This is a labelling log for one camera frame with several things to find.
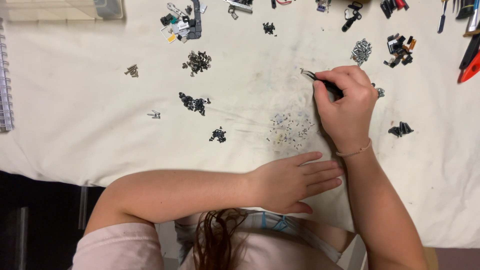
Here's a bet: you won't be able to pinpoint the clear plastic box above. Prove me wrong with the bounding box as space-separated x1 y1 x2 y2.
0 0 124 22

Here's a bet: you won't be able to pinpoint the person's right hand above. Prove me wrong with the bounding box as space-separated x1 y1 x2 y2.
313 65 379 154

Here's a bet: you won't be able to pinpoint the black handled tool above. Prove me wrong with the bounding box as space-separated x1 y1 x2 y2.
452 0 475 20

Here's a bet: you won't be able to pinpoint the pile of small black screws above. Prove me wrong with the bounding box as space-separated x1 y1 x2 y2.
208 126 227 144

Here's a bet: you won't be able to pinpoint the grey metal bracket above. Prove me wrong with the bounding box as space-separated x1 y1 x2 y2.
221 0 254 20

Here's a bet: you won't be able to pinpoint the scatter of tiny silver screws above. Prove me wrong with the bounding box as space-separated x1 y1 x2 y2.
265 112 316 151

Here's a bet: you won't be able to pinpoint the white blue patterned garment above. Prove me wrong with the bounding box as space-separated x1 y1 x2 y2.
174 209 344 264

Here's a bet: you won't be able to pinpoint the black silver-tipped tweezers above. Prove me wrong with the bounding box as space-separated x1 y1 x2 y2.
300 68 344 99

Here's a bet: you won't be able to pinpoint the grey metal bar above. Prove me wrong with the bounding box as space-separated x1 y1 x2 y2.
78 185 89 230
16 206 29 270

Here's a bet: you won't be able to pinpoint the stained white table cloth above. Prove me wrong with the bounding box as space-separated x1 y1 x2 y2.
0 0 480 249

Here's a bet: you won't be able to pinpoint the black and red parts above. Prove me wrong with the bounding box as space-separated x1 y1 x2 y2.
379 0 410 19

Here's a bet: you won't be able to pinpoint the slim black-tipped metal tool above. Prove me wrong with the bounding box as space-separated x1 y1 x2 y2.
436 0 449 34

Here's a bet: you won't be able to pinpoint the group of large black screws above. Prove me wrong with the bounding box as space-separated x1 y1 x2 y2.
388 121 415 138

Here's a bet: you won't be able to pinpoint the black plastic clip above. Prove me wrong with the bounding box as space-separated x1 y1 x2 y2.
341 1 364 33

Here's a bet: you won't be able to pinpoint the person's left hand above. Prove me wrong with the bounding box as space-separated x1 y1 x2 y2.
252 151 344 215

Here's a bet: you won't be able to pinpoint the pile of black orange parts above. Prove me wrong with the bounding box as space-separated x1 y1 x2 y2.
383 32 417 69

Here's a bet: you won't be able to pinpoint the thin beige wrist bracelet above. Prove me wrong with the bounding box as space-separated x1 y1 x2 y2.
335 137 373 158

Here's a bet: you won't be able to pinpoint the heap of mixed electronic parts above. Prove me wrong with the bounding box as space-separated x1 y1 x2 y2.
160 0 208 44

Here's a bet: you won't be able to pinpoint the pile of shiny silver screws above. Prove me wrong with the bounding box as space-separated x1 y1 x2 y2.
350 38 373 67

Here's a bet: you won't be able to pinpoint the white spiral notebook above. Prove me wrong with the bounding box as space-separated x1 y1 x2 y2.
0 18 15 133

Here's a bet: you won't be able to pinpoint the orange plastic pry tool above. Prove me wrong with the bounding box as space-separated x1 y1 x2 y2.
457 50 480 84

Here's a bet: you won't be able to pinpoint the silver tool with wooden handle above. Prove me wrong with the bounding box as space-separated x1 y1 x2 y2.
463 0 480 38

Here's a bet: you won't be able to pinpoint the person's pink shirt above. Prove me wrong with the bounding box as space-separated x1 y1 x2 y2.
70 221 370 270

